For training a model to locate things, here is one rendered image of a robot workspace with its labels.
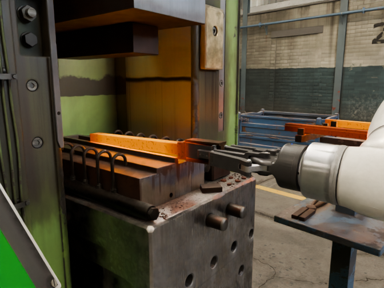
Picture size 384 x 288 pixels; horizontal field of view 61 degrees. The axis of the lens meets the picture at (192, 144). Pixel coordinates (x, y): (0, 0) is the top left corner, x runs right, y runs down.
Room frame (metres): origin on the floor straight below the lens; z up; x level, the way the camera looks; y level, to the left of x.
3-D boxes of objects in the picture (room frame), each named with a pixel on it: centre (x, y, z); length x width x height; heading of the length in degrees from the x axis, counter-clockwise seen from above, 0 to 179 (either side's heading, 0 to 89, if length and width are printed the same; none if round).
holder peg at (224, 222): (0.63, -0.05, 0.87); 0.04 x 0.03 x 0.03; 52
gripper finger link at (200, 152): (0.60, -0.03, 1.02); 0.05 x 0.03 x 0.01; 52
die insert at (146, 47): (0.82, 0.22, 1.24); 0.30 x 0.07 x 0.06; 52
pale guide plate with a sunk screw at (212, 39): (0.98, -0.06, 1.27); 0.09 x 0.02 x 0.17; 142
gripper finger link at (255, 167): (0.52, -0.11, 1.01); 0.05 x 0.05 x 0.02; 57
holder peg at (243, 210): (0.69, -0.10, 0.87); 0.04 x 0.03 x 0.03; 52
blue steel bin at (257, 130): (4.53, -1.31, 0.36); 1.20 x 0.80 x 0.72; 50
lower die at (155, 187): (0.78, 0.20, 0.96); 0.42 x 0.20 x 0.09; 52
